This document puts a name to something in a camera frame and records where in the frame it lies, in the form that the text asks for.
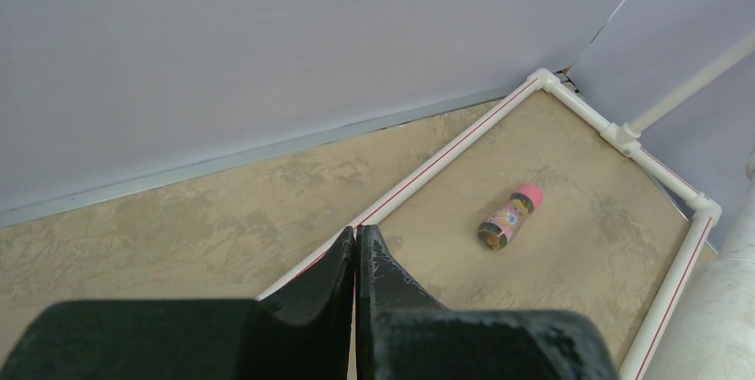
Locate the pink capped small bottle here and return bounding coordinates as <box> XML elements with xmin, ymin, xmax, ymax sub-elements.
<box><xmin>476</xmin><ymin>183</ymin><xmax>544</xmax><ymax>251</ymax></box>

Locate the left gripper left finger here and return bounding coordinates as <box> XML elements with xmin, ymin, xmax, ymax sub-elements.
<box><xmin>1</xmin><ymin>228</ymin><xmax>355</xmax><ymax>379</ymax></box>

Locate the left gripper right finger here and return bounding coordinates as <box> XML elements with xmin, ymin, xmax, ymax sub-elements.
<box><xmin>355</xmin><ymin>225</ymin><xmax>619</xmax><ymax>379</ymax></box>

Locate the white PVC pipe frame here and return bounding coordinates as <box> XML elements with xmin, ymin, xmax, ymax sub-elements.
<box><xmin>256</xmin><ymin>29</ymin><xmax>755</xmax><ymax>380</ymax></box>

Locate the aluminium table frame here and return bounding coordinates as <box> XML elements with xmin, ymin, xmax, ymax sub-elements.
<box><xmin>1</xmin><ymin>87</ymin><xmax>506</xmax><ymax>228</ymax></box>

